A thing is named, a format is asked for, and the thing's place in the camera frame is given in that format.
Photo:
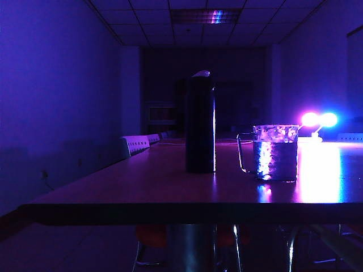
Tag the framed wall whiteboard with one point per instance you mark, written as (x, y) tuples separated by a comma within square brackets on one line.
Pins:
[(356, 71)]

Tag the metal table column leg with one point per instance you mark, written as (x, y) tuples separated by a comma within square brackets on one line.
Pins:
[(190, 249)]

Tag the black thermos cup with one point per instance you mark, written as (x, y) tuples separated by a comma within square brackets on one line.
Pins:
[(200, 127)]

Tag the twin head LED lamp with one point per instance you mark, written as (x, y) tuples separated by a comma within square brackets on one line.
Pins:
[(319, 119)]

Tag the chrome chair leg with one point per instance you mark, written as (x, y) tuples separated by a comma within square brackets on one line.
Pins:
[(236, 249), (290, 249)]

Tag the chrome chair frame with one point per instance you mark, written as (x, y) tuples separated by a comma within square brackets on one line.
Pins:
[(337, 243)]

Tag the louvered ceiling light fixture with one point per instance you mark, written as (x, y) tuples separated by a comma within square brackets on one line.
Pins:
[(205, 16)]

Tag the low glass door cabinet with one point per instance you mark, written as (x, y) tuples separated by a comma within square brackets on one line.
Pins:
[(160, 113)]

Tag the red stool with chrome legs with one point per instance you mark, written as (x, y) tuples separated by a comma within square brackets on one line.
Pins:
[(227, 235), (150, 235)]

